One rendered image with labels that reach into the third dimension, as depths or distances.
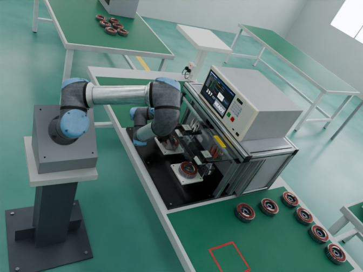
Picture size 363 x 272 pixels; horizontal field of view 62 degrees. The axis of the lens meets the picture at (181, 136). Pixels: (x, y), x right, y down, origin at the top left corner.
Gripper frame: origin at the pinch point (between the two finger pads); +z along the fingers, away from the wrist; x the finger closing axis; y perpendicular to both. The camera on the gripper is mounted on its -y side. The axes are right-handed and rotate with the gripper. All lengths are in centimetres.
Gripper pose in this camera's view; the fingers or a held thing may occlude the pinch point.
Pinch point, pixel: (170, 142)
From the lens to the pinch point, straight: 191.3
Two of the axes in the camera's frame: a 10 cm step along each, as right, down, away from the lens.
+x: 4.5, 6.6, -6.0
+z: 1.5, 6.1, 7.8
